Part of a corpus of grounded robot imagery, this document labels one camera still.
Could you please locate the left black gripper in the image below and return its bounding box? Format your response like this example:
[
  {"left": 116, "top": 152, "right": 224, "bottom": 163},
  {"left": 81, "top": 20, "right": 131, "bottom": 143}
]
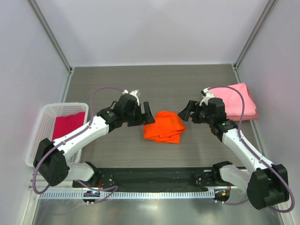
[{"left": 123, "top": 101, "right": 155, "bottom": 127}]

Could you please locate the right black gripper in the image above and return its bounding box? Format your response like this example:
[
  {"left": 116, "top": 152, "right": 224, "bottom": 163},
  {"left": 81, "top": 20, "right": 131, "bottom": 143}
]
[{"left": 178, "top": 100, "right": 214, "bottom": 125}]

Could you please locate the orange t shirt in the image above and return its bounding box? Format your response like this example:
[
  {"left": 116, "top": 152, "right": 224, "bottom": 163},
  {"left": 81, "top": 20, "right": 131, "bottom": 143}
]
[{"left": 143, "top": 111, "right": 186, "bottom": 144}]

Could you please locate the light pink shirt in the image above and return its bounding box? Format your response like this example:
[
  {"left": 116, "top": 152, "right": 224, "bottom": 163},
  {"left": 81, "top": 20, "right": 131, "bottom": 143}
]
[{"left": 210, "top": 83, "right": 256, "bottom": 120}]

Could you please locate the salmon pink shirt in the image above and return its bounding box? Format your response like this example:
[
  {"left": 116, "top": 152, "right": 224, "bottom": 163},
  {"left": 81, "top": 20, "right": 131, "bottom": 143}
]
[{"left": 225, "top": 83, "right": 259, "bottom": 121}]

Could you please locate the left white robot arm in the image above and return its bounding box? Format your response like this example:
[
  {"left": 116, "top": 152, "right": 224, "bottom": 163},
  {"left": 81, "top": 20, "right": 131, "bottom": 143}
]
[{"left": 33, "top": 92, "right": 155, "bottom": 187}]

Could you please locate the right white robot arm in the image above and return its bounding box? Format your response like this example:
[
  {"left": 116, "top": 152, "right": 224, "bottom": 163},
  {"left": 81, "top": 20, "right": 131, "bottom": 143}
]
[{"left": 178, "top": 98, "right": 294, "bottom": 210}]

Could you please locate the magenta t shirt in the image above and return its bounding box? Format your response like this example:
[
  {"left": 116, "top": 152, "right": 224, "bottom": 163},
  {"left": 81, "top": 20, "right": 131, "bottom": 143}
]
[{"left": 52, "top": 112, "right": 85, "bottom": 140}]

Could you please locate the white plastic basket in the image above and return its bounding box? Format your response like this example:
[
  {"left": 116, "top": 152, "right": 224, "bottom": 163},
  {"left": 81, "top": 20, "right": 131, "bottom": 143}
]
[{"left": 25, "top": 102, "right": 89, "bottom": 167}]

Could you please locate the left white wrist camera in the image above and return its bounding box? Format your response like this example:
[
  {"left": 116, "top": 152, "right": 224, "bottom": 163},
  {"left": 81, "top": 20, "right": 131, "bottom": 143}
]
[{"left": 122, "top": 90, "right": 140, "bottom": 106}]

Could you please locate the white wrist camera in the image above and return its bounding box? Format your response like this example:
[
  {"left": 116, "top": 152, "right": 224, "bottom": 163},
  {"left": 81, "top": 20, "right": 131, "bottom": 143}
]
[
  {"left": 200, "top": 88, "right": 215, "bottom": 105},
  {"left": 122, "top": 90, "right": 140, "bottom": 106}
]

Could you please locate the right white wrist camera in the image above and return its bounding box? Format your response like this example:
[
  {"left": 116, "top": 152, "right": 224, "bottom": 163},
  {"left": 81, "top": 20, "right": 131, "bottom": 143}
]
[{"left": 200, "top": 88, "right": 215, "bottom": 105}]

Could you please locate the right aluminium frame post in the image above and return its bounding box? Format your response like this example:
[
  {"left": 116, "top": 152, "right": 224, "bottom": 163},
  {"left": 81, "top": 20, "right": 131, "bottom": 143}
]
[{"left": 232, "top": 0, "right": 278, "bottom": 71}]

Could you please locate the aluminium frame post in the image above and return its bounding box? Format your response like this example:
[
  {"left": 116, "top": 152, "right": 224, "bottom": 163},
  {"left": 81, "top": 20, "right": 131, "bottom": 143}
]
[
  {"left": 232, "top": 0, "right": 278, "bottom": 71},
  {"left": 29, "top": 0, "right": 74, "bottom": 74}
]

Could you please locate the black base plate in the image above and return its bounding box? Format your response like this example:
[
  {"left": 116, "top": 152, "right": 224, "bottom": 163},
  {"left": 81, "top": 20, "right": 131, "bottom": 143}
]
[{"left": 72, "top": 166, "right": 235, "bottom": 193}]

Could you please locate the slotted cable duct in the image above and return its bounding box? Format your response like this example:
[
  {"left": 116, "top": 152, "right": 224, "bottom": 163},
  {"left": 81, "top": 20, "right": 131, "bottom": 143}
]
[{"left": 39, "top": 189, "right": 215, "bottom": 200}]

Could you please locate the left aluminium frame post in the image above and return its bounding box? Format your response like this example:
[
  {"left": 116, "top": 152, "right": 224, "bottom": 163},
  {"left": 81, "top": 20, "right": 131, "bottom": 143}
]
[{"left": 29, "top": 0, "right": 74, "bottom": 74}]

